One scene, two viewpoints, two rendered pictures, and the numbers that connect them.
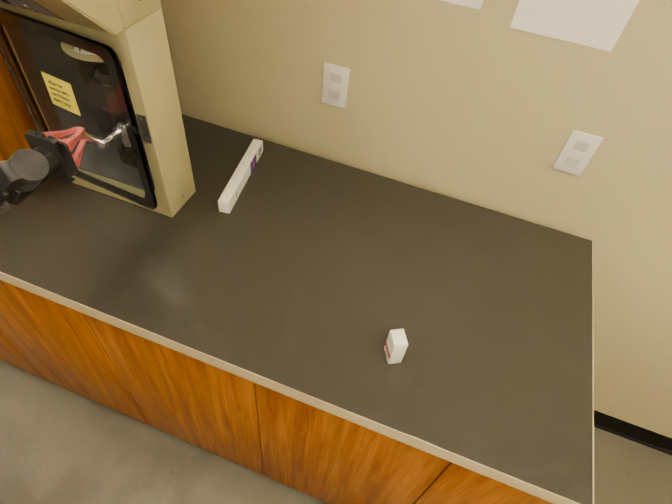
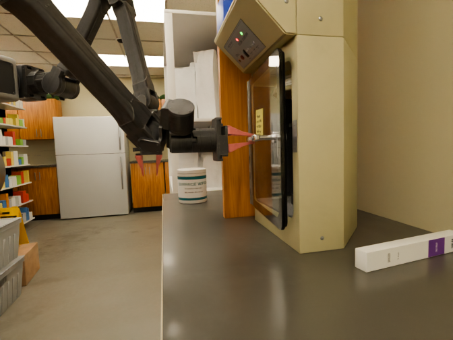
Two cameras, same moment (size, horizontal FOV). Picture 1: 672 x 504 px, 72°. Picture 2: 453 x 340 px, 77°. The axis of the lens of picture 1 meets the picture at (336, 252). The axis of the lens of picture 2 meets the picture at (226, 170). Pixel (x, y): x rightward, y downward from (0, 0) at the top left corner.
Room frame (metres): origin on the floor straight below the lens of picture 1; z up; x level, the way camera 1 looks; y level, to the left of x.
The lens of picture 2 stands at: (0.37, -0.06, 1.18)
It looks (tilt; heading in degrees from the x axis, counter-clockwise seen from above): 5 degrees down; 63
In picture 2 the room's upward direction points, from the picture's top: 2 degrees counter-clockwise
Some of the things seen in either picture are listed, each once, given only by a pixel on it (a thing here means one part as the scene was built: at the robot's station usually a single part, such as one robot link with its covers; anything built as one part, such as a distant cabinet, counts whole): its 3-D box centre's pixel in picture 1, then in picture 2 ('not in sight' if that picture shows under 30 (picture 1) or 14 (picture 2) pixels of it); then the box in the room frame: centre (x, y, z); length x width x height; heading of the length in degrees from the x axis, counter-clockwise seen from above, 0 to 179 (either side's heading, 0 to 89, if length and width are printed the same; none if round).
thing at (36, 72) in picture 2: not in sight; (41, 82); (0.25, 1.25, 1.45); 0.09 x 0.08 x 0.12; 50
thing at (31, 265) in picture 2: not in sight; (13, 264); (-0.27, 3.20, 0.14); 0.41 x 0.32 x 0.28; 82
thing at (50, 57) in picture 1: (81, 119); (263, 142); (0.81, 0.58, 1.19); 0.30 x 0.01 x 0.40; 71
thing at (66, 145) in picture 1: (68, 145); (235, 141); (0.71, 0.56, 1.20); 0.09 x 0.07 x 0.07; 166
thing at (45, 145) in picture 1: (41, 164); (206, 139); (0.64, 0.58, 1.20); 0.07 x 0.07 x 0.10; 76
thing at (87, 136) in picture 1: (96, 133); (259, 137); (0.76, 0.52, 1.20); 0.10 x 0.05 x 0.03; 71
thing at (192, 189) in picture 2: not in sight; (192, 185); (0.81, 1.17, 1.02); 0.13 x 0.13 x 0.15
